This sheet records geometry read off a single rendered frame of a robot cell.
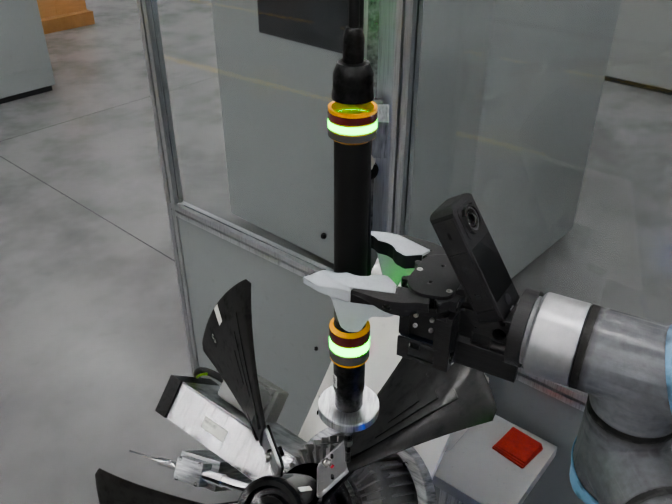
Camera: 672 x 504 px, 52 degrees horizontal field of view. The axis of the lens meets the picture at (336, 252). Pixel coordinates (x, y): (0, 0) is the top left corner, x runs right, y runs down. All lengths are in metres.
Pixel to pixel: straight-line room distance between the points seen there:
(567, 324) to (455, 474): 0.97
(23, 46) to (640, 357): 6.19
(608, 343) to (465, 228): 0.15
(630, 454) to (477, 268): 0.20
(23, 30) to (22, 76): 0.38
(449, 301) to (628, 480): 0.20
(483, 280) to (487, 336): 0.06
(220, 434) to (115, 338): 2.13
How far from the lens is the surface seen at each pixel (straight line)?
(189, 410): 1.31
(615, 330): 0.60
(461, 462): 1.56
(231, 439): 1.25
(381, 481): 1.11
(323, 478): 1.01
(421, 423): 0.92
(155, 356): 3.20
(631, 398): 0.61
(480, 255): 0.61
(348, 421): 0.78
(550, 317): 0.60
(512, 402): 1.68
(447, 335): 0.63
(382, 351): 1.23
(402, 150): 1.50
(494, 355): 0.65
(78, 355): 3.31
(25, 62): 6.55
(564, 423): 1.64
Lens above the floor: 2.03
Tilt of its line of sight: 32 degrees down
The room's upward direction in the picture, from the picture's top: straight up
